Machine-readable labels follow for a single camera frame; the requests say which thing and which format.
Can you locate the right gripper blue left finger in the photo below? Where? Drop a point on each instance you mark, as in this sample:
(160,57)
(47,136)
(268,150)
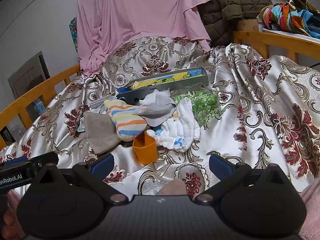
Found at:
(93,175)

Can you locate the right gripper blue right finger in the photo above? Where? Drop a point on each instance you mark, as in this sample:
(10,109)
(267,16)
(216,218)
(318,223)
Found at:
(230,176)

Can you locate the beige linen pouch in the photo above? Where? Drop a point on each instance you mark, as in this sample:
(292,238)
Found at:
(101,132)

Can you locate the orange silicone cup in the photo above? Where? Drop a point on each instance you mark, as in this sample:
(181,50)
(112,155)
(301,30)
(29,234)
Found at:
(145,148)

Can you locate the striped pastel sock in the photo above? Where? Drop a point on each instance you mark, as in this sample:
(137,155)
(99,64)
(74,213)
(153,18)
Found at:
(128,126)

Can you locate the white gauze baby cloth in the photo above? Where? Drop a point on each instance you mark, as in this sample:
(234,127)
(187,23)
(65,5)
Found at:
(179,131)

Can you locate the grey cloth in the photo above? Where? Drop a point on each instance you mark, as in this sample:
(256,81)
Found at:
(158,111)

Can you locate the person left hand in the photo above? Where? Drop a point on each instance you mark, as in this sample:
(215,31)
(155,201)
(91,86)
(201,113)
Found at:
(12,228)

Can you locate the bag of green pieces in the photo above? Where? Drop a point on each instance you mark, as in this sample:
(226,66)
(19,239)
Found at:
(205,105)

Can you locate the floral satin bedspread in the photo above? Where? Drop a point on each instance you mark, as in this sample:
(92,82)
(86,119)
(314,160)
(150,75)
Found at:
(269,113)

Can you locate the grey tray with cartoon lining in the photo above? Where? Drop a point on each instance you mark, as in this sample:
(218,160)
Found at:
(138,89)

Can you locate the white shelf board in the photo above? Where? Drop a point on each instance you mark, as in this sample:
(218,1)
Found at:
(299,36)

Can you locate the pink hanging sheet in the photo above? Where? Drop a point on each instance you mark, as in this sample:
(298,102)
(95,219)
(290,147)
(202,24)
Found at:
(104,25)

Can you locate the colourful striped fabric bundle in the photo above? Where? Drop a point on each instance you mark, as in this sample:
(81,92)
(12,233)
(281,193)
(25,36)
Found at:
(293,16)

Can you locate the brown quilted jacket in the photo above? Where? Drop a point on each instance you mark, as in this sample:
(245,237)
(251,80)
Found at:
(220,17)

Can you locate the wooden bed rail left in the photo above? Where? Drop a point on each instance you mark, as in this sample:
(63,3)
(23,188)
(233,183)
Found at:
(27,97)

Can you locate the grey wall cabinet door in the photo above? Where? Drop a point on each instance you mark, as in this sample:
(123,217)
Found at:
(29,75)

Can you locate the colourful wall poster left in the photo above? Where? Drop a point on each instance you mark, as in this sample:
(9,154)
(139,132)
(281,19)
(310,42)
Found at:
(73,30)

